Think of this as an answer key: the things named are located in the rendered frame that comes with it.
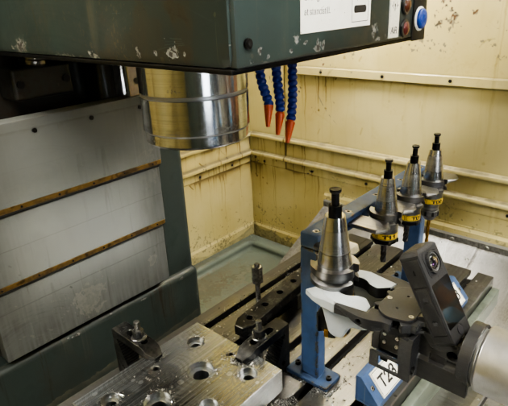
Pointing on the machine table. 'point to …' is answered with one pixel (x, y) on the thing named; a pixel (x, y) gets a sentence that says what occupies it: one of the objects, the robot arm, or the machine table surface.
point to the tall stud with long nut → (257, 279)
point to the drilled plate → (229, 384)
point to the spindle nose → (193, 109)
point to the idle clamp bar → (293, 295)
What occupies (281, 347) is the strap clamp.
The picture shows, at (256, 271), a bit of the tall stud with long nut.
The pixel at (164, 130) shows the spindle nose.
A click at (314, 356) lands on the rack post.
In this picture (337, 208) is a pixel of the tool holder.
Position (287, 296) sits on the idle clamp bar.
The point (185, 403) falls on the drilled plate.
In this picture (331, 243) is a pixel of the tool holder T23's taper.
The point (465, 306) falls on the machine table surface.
